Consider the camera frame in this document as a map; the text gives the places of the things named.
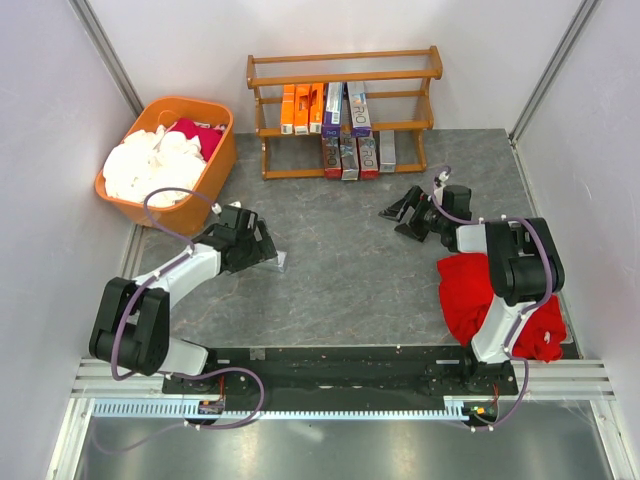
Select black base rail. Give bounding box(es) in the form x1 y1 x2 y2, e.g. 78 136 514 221
162 344 519 401

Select red silver R&O box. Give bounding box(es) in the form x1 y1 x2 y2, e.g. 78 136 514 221
339 135 360 181
322 137 342 180
357 134 379 180

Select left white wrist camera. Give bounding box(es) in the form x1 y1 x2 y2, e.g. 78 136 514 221
211 201 242 215

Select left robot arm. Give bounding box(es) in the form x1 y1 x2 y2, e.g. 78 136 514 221
89 205 278 393

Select purple white R.O toothpaste box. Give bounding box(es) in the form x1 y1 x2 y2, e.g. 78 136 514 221
347 81 372 138

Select silver toothpaste box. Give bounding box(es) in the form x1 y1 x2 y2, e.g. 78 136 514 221
258 251 287 273
379 130 397 173

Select red cloth on table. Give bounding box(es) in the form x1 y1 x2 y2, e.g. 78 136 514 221
437 253 567 363

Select wooden two-tier shelf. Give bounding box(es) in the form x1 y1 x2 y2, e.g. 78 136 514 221
246 45 444 180

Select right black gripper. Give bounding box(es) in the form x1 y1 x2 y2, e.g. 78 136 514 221
379 185 447 243

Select slotted cable duct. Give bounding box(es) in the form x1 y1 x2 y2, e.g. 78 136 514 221
93 397 471 421

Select orange Curaprox toothpaste box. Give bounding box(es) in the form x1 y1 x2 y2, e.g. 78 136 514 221
280 84 296 135

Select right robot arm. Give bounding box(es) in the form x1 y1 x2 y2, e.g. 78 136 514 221
379 182 566 394

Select white crumpled cloths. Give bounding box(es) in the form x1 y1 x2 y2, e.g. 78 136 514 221
102 125 206 208

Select magenta cloth in bin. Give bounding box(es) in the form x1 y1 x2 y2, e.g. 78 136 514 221
169 117 227 161

